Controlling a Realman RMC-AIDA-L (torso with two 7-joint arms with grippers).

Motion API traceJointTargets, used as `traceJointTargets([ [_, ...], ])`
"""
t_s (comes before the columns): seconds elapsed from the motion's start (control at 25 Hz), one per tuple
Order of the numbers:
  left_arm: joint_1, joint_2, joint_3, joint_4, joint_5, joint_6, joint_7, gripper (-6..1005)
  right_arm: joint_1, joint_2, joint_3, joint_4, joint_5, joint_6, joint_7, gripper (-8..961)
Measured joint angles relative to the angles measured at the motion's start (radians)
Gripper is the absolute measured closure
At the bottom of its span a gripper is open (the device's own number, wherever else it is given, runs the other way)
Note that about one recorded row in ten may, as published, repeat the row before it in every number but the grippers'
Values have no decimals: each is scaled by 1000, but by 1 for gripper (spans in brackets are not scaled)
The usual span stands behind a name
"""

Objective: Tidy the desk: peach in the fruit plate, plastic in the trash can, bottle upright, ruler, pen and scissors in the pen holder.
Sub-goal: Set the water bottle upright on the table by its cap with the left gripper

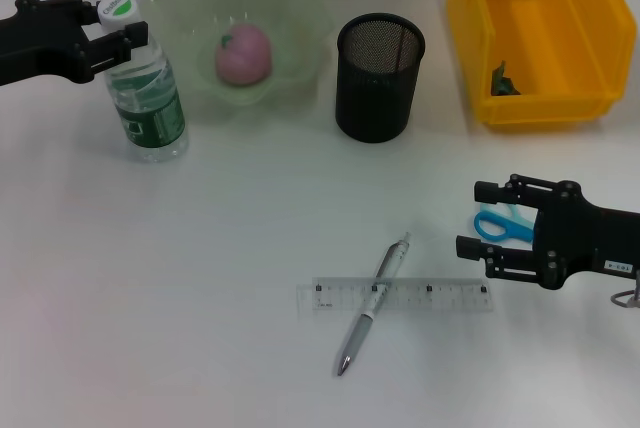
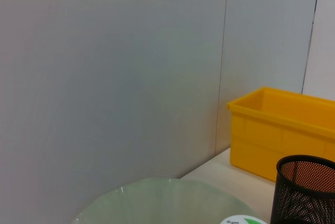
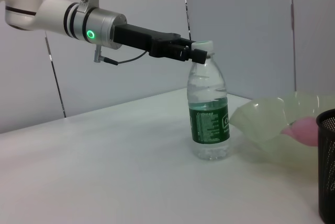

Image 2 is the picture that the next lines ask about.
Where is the clear green-label water bottle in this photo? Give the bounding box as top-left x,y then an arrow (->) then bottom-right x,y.
219,214 -> 268,224

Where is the translucent green fruit plate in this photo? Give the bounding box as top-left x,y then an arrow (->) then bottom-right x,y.
70,177 -> 255,224

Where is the black mesh pen holder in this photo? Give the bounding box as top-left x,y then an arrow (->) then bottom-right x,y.
269,154 -> 335,224

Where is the yellow plastic bin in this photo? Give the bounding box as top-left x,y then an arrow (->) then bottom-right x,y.
226,86 -> 335,183

